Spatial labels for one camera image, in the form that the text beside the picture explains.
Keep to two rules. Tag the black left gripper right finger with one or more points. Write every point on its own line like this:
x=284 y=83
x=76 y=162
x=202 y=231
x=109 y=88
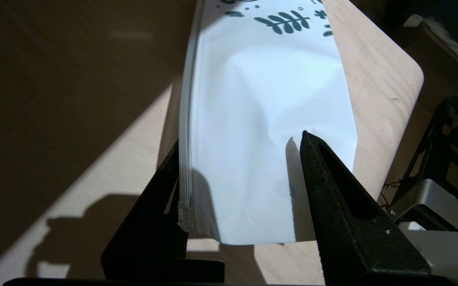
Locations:
x=352 y=230

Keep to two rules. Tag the silver robot torso block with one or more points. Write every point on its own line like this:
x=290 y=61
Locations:
x=439 y=206

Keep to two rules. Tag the dark blue fabric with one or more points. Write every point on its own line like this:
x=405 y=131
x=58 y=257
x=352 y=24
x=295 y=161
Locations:
x=443 y=28

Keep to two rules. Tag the white floral zip pouch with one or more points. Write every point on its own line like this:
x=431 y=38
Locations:
x=261 y=119

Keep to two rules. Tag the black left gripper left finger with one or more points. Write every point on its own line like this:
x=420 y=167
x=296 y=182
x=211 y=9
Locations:
x=149 y=238

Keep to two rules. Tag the white robot housing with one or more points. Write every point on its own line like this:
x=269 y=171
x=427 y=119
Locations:
x=451 y=254

